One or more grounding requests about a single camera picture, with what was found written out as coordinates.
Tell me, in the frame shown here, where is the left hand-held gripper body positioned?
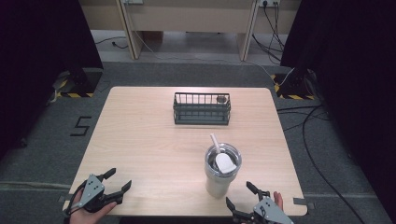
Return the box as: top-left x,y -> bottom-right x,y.
74,174 -> 123,214

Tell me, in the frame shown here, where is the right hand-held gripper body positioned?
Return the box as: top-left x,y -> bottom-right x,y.
239,195 -> 294,224

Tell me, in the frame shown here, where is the white tumbler cup with straw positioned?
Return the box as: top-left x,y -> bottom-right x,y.
204,133 -> 243,199

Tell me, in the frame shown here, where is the black wire rack basket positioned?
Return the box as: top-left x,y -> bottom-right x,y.
173,91 -> 232,126

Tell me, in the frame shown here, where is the person's right hand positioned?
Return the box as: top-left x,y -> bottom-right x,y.
273,190 -> 285,211

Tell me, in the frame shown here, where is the person's left hand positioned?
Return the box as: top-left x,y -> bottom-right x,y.
68,189 -> 118,224

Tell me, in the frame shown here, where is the black stand base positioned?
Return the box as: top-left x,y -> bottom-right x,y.
55,67 -> 104,99
270,68 -> 318,101

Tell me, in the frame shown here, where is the black curtain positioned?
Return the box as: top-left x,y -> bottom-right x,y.
0,0 -> 105,160
279,0 -> 396,216

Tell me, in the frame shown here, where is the wooden bench desk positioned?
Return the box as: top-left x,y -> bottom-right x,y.
78,0 -> 303,62

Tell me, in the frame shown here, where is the black floor cable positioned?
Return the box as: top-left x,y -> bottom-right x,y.
276,105 -> 367,224

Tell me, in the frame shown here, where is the bundle of black hanging cables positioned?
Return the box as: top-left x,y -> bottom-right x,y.
251,2 -> 286,63

